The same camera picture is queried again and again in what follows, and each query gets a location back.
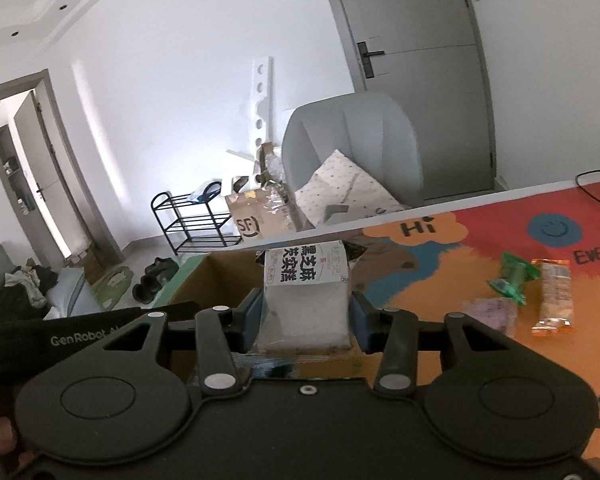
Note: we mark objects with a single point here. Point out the open interior door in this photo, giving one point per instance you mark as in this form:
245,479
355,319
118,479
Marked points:
42,179

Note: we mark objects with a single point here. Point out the dotted white cushion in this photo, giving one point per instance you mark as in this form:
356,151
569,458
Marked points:
341,191

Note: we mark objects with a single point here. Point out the open cardboard box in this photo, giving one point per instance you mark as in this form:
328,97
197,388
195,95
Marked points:
222,279

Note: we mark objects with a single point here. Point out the small purple snack packet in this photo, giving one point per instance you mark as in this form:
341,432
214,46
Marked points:
500,313

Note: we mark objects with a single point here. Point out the white perforated board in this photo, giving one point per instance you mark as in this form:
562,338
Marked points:
259,109

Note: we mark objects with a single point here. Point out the colourful cat table mat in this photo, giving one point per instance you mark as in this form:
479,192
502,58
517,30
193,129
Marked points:
433,259

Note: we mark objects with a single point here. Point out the grey armchair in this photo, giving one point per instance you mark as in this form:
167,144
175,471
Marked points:
370,129

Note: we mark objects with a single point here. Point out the orange cracker packet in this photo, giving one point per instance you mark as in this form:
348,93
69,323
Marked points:
556,311

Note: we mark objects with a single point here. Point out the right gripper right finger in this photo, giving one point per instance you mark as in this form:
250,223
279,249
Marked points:
394,334

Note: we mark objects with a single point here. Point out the green snack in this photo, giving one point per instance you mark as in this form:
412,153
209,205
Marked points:
514,275

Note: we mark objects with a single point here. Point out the white black-label snack bag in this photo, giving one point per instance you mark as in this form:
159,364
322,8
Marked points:
306,295

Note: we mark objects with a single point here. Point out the SF cardboard box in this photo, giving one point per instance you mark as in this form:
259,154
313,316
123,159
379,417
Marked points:
260,212

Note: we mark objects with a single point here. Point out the person's left hand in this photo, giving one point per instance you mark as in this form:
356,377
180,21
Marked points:
13,454

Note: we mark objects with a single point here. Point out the black shoes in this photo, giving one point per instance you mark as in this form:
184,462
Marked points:
155,276

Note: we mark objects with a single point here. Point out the black shoe rack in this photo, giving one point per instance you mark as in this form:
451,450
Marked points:
189,223

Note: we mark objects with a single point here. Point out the grey door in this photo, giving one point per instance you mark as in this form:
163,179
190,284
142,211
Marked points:
428,56

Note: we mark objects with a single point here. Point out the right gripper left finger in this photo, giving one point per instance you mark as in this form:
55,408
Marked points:
225,339

